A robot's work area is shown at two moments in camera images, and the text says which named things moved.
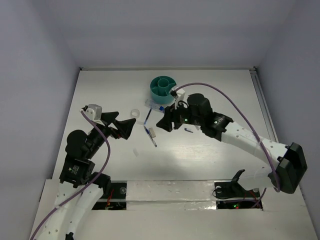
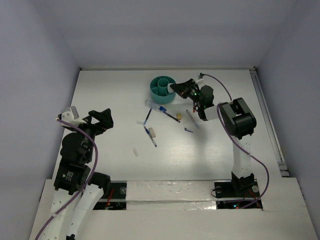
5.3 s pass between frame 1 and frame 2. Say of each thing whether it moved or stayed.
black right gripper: moved
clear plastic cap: stayed
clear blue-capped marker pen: stayed
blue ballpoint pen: stayed
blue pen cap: stayed
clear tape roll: moved
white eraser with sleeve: stayed
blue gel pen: stayed
